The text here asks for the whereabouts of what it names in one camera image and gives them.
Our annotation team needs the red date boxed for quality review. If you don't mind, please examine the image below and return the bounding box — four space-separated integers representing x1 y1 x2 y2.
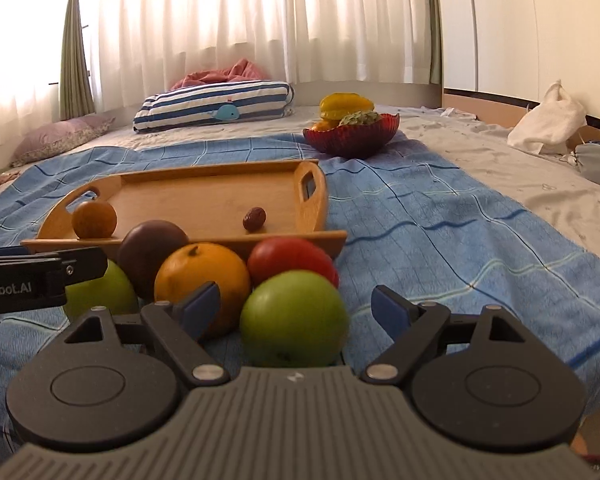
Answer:
243 206 267 233

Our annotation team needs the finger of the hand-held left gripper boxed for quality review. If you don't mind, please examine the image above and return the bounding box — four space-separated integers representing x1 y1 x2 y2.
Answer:
0 247 109 287

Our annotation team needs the red tomato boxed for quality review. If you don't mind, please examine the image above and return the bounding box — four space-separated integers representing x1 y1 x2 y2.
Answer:
246 236 340 291

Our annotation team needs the dark purple fruit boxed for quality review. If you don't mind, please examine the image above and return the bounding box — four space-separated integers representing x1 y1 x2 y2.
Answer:
116 219 191 301

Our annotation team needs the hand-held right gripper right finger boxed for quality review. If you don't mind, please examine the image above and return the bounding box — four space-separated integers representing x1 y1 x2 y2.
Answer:
361 285 533 387

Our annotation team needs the pink cloth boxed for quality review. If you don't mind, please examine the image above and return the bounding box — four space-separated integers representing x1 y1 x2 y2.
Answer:
172 58 266 91

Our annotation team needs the brown round fruit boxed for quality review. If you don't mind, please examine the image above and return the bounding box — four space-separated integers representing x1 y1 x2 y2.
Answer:
72 200 118 239

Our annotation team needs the wooden bed frame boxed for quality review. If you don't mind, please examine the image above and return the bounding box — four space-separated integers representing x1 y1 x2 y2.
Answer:
442 88 600 137

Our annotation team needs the yellow starfruit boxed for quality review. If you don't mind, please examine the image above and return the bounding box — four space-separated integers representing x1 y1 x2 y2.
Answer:
319 92 375 122

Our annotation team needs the green custard apple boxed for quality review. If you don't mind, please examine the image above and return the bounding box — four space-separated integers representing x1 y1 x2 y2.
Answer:
339 110 383 128

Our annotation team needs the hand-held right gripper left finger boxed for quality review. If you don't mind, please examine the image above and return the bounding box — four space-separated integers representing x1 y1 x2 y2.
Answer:
65 282 231 388

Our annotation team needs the white cloth bag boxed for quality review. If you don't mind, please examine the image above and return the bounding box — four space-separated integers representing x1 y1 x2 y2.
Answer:
507 80 588 155

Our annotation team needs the white curtain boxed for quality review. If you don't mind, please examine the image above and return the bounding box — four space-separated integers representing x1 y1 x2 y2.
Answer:
0 0 433 126

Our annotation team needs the orange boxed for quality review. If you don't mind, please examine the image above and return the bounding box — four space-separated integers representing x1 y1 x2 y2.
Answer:
153 242 252 341

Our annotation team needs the purple floral pillow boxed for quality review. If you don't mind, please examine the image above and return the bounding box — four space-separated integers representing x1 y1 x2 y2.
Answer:
10 114 117 167

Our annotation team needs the green curtain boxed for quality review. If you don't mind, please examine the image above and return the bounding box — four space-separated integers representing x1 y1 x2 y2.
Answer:
426 0 444 88
60 0 97 121

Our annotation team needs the blue checked blanket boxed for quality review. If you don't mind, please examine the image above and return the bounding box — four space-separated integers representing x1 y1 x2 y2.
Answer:
0 130 600 461

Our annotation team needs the blue white striped pillow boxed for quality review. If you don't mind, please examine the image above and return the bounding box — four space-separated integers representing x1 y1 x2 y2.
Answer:
132 80 296 133

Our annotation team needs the red glass bowl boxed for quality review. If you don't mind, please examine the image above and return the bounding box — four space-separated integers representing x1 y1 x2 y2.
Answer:
302 112 401 158

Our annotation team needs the white wardrobe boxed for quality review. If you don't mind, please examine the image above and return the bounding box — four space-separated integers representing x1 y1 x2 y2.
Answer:
432 0 600 128

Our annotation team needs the wooden tray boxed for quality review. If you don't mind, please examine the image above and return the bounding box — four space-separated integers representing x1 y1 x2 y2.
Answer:
20 159 348 263

